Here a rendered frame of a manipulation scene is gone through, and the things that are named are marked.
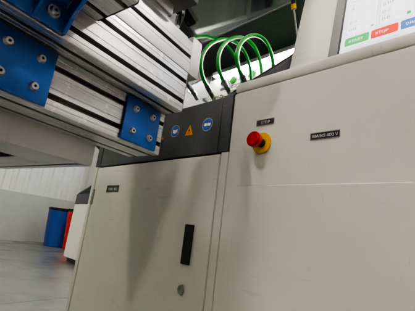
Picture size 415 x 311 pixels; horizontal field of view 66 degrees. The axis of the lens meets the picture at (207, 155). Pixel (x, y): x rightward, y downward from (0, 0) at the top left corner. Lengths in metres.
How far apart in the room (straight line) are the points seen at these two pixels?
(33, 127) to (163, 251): 0.49
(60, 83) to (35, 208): 7.60
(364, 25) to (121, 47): 0.77
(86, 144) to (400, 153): 0.56
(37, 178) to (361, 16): 7.60
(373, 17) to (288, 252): 0.75
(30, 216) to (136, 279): 7.13
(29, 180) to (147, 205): 7.09
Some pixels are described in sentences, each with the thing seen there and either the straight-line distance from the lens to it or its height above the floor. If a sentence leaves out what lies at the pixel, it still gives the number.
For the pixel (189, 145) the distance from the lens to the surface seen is 0.92.
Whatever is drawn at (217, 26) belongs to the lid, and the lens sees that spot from 1.71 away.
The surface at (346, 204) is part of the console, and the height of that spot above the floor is 0.66.
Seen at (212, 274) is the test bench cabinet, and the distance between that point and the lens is 0.79.
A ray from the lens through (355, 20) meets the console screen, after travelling 1.16.
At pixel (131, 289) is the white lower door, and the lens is 1.03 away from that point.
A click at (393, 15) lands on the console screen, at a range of 1.11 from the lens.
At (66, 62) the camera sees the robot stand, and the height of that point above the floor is 0.81.
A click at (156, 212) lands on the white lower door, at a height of 0.63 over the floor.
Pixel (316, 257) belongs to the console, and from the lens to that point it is 0.65.
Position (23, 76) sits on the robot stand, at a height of 0.75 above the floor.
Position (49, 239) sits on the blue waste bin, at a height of 0.14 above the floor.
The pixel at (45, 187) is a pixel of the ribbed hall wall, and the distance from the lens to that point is 8.19.
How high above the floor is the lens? 0.58
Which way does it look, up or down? 14 degrees up
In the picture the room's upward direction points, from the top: 7 degrees clockwise
